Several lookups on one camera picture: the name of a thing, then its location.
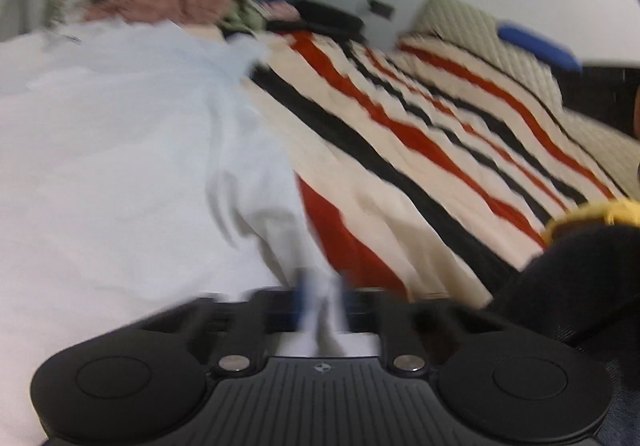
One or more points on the wall socket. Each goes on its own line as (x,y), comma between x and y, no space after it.
(378,6)

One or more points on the white garment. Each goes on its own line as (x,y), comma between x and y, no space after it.
(110,150)

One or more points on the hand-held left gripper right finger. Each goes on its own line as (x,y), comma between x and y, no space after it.
(365,313)

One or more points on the red black cream striped blanket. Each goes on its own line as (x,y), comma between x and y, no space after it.
(400,150)

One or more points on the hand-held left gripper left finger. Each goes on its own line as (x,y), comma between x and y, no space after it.
(280,311)

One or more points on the person's black yellow clothing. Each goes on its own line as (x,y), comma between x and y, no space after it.
(580,276)

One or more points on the cream quilted mattress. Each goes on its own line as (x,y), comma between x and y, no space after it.
(480,35)

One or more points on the black cloth item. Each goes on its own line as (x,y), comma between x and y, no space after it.
(330,18)

